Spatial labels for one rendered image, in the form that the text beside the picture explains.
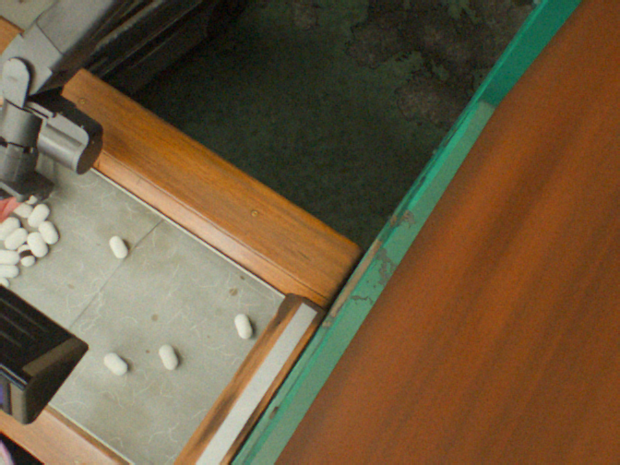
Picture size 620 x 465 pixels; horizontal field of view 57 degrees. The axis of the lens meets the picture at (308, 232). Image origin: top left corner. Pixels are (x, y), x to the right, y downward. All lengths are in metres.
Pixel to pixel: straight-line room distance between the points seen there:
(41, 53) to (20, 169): 0.17
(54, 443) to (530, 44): 0.73
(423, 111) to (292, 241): 1.06
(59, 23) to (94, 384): 0.47
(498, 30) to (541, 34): 1.73
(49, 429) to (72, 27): 0.50
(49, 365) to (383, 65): 1.52
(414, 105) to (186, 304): 1.16
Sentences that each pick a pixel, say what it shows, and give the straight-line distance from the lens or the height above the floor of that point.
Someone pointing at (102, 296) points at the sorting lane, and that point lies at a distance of 0.87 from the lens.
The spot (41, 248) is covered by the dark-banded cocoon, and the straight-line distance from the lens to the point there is 0.89.
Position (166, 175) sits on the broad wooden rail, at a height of 0.76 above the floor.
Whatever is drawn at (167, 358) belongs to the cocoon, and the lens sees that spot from 0.82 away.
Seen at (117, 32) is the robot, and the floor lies 0.34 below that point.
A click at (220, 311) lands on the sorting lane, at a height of 0.74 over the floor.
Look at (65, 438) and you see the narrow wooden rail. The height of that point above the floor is 0.76.
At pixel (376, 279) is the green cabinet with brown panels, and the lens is 0.30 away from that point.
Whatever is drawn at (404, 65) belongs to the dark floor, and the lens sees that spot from 1.87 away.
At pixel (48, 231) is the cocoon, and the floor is 0.76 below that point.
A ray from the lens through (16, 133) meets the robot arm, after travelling 0.82.
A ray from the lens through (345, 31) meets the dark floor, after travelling 1.90.
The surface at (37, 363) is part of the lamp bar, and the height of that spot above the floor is 1.10.
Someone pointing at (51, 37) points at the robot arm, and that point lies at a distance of 0.75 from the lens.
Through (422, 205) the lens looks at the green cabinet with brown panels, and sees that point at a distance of 0.32.
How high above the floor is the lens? 1.56
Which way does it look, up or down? 75 degrees down
